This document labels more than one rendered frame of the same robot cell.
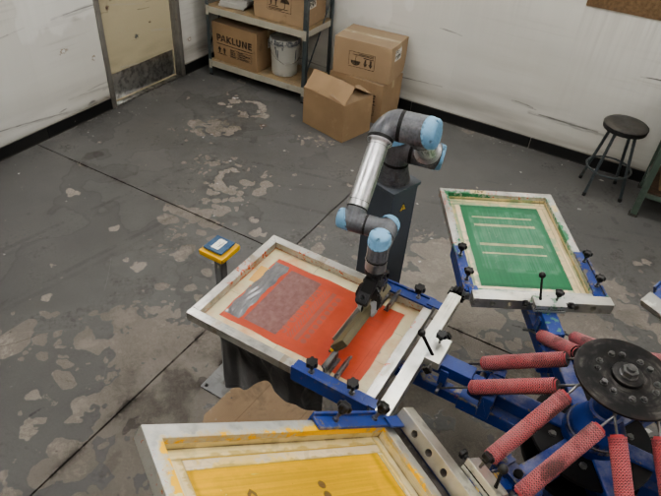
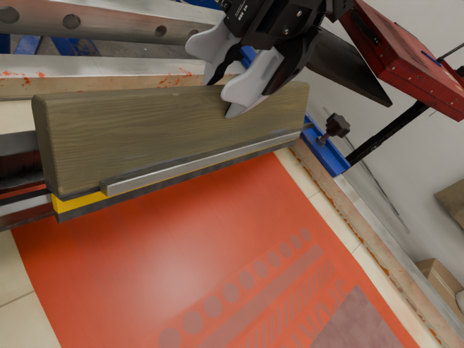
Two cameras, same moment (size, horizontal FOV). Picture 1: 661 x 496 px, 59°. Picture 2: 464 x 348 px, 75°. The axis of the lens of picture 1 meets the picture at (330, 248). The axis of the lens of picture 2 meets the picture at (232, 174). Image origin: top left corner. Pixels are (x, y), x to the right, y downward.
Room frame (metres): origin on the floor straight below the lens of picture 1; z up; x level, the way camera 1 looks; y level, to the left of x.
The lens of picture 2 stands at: (1.81, -0.13, 1.27)
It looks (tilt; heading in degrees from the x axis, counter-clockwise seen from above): 42 degrees down; 172
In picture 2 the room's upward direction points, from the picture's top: 42 degrees clockwise
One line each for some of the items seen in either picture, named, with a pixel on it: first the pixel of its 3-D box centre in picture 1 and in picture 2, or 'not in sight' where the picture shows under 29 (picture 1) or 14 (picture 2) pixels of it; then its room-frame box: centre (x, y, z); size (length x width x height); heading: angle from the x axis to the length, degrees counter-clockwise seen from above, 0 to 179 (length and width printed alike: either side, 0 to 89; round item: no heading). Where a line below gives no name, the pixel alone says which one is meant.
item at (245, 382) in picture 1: (271, 378); not in sight; (1.46, 0.19, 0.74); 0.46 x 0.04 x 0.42; 63
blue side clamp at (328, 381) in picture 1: (330, 387); (285, 120); (1.26, -0.04, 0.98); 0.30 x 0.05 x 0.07; 63
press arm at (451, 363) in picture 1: (450, 367); not in sight; (1.36, -0.46, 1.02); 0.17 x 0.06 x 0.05; 63
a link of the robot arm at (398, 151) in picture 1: (399, 147); not in sight; (2.27, -0.26, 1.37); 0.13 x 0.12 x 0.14; 72
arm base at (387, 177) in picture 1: (394, 169); not in sight; (2.27, -0.26, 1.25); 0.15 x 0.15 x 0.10
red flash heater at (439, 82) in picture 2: not in sight; (407, 59); (0.37, 0.30, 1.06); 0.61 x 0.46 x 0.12; 123
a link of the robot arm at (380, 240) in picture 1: (379, 245); not in sight; (1.54, -0.16, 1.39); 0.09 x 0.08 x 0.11; 162
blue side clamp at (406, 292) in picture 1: (398, 294); not in sight; (1.75, -0.30, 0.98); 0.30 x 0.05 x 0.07; 63
